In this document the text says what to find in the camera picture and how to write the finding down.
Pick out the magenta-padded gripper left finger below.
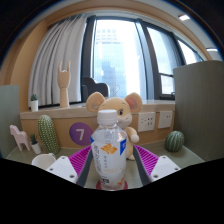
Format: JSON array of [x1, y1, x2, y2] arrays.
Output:
[[45, 145, 95, 188]]

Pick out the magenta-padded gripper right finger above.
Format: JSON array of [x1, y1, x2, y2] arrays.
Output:
[[132, 144, 182, 187]]

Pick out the clear plastic water bottle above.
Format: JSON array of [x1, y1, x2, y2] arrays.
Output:
[[90, 109, 128, 192]]

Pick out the pale yellow white cup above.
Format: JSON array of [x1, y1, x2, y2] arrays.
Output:
[[31, 152, 57, 171]]

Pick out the round green cactus ornament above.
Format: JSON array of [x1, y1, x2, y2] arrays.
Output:
[[164, 130, 185, 153]]

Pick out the tall green cactus ornament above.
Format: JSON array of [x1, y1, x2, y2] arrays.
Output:
[[36, 114, 60, 155]]

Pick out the purple round number sign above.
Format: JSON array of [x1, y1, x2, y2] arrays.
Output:
[[68, 121, 94, 147]]

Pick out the wooden desk ledge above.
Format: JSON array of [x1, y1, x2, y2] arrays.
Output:
[[19, 99, 177, 149]]

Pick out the pink horse figurine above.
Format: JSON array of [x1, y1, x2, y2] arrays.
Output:
[[9, 124, 32, 152]]

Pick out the grey-green desk partition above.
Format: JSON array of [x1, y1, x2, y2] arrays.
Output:
[[172, 59, 224, 163], [0, 84, 21, 158]]

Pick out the beige mouse plush toy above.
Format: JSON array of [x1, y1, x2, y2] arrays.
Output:
[[85, 91, 144, 161]]

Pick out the wooden hand model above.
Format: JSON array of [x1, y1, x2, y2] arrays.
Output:
[[56, 60, 72, 108]]

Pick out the black figurine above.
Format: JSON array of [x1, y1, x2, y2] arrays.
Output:
[[80, 76, 110, 103]]

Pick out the white curtain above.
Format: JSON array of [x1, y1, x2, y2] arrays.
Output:
[[28, 13, 88, 108]]

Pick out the dark-framed window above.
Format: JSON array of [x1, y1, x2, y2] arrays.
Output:
[[80, 14, 205, 101]]

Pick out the white wall socket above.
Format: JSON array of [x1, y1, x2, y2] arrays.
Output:
[[157, 110, 174, 130], [137, 111, 157, 133]]

